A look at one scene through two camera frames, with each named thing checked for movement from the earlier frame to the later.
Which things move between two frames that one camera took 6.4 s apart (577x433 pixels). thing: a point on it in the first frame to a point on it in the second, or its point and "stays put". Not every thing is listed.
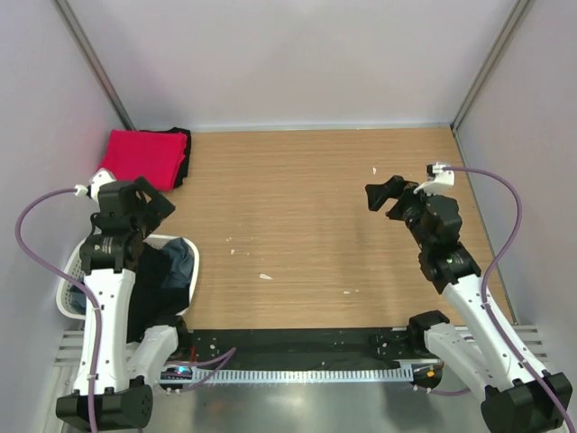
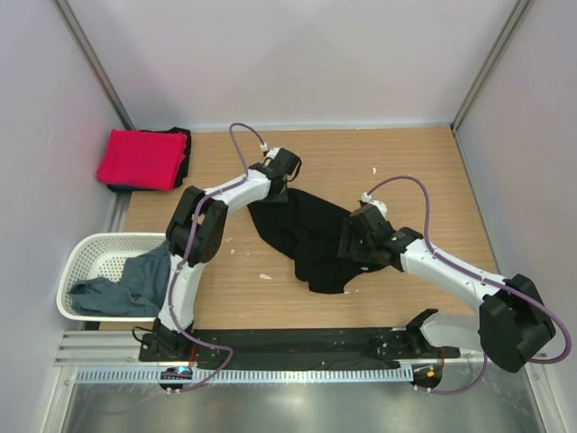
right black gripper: (378, 194) to (350, 231)
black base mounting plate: (305, 346) stays put
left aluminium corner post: (86, 45) stays put
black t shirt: (154, 305) to (308, 230)
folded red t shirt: (156, 157) stays put
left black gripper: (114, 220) to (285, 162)
